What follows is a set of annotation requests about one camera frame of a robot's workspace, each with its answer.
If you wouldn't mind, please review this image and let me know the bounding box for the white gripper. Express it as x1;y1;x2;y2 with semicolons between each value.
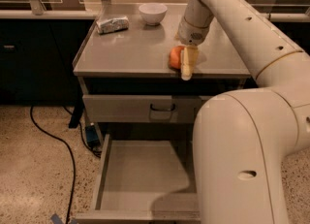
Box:
177;0;214;80

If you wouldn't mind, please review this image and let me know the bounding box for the orange fruit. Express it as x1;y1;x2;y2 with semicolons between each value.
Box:
169;46;184;69

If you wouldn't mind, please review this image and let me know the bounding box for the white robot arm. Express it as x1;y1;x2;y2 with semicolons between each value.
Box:
178;0;310;224

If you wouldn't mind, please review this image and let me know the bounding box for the grey drawer cabinet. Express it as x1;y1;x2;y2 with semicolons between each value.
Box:
74;4;250;140

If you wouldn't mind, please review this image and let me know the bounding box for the closed upper grey drawer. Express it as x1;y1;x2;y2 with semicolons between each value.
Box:
83;95;210;123

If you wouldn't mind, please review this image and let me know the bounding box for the open middle grey drawer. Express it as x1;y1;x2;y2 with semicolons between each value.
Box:
76;137;201;224

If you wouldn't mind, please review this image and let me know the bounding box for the white ceramic bowl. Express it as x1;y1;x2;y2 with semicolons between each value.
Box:
139;3;168;25

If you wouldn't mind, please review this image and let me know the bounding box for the blue power box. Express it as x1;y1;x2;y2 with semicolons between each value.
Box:
85;125;99;145

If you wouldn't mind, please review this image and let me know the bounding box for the blue tape on floor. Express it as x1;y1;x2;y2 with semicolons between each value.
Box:
50;214;78;224

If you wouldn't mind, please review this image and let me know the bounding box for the black drawer handle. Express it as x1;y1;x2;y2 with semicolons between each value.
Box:
150;104;176;112

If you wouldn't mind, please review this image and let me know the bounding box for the dark counter with white rail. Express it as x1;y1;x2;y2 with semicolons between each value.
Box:
0;3;310;106

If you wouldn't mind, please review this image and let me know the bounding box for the black floor cable left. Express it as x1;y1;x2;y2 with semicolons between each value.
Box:
29;106;78;224

